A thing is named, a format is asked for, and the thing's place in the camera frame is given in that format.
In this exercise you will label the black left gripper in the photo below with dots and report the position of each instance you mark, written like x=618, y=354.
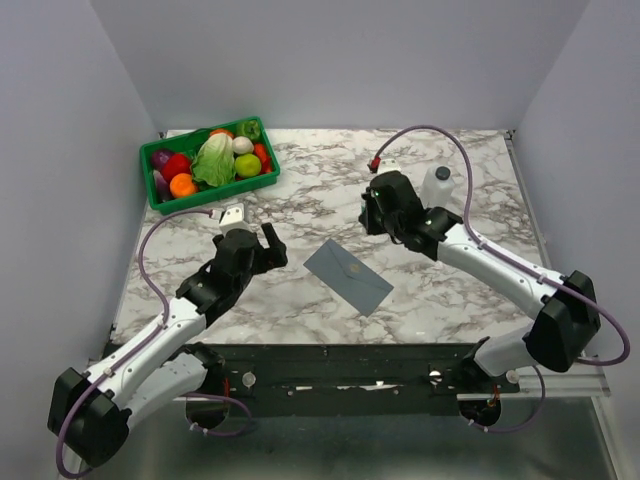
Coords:
x=275, y=255

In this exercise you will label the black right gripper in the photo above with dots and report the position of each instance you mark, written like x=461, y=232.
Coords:
x=371, y=225

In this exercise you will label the grey envelope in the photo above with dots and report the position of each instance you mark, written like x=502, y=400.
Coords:
x=348, y=277

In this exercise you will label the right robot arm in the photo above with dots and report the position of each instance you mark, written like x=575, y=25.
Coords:
x=560, y=307

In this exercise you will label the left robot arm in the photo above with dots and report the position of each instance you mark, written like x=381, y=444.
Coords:
x=87, y=411

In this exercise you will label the white plastic bottle black cap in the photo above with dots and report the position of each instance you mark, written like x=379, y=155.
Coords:
x=437, y=187

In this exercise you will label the orange carrot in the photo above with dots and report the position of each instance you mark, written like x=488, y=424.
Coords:
x=262, y=153

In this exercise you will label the green apple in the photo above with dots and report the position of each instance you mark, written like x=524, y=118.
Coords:
x=247, y=166

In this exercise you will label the green lettuce leaf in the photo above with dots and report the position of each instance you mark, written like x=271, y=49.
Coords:
x=213, y=165

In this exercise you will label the white mushroom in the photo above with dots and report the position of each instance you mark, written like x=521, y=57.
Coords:
x=242, y=145

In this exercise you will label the orange fruit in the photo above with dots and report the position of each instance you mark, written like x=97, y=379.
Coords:
x=182, y=185

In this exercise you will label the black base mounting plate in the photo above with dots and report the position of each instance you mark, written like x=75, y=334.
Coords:
x=315, y=380

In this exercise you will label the purple eggplant slice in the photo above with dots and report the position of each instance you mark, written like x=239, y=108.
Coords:
x=162, y=188

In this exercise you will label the green bell pepper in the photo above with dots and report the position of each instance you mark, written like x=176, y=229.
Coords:
x=250, y=129

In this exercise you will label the red tomato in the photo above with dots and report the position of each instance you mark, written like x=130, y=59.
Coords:
x=176, y=165

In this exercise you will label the green plastic vegetable bin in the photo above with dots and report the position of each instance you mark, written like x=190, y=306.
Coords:
x=189, y=144

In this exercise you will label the purple onion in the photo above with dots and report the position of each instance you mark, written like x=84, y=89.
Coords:
x=160, y=157

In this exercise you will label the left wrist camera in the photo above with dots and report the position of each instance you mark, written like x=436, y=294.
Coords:
x=234, y=217

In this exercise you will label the aluminium frame rail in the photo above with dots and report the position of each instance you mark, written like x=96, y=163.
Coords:
x=581, y=381

